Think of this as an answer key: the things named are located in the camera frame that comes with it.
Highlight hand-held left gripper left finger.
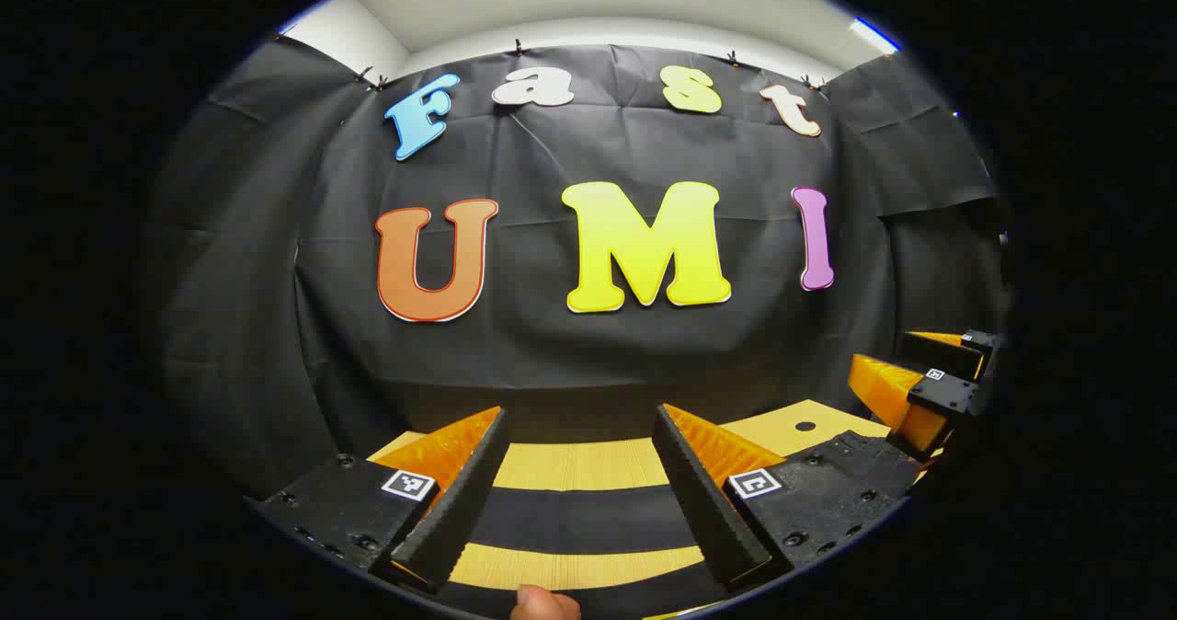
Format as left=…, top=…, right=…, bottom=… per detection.
left=246, top=406, right=511, bottom=595

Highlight black backdrop cloth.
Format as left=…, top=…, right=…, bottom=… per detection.
left=152, top=36, right=1012, bottom=501

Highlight ceiling light panel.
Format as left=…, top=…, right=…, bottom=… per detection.
left=851, top=17, right=900, bottom=55

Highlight dark blue jeans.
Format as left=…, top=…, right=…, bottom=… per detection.
left=432, top=430, right=920, bottom=619

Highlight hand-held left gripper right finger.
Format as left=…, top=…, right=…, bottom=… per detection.
left=651, top=403, right=913, bottom=593

